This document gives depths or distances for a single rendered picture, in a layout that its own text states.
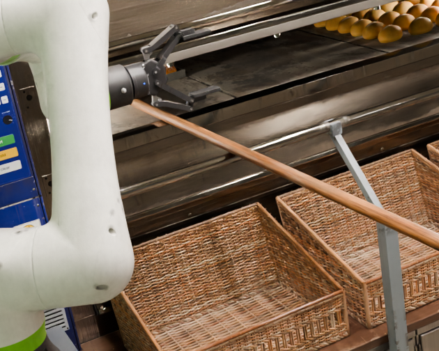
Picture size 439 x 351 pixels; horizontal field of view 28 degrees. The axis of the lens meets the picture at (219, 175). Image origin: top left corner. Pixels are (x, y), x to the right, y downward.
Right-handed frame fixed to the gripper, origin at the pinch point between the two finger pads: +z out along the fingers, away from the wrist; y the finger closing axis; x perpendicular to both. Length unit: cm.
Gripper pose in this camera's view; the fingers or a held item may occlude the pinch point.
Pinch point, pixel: (208, 60)
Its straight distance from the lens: 202.0
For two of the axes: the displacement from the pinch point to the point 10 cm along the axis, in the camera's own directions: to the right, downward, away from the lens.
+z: 8.9, -3.0, 3.6
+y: 1.6, 9.2, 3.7
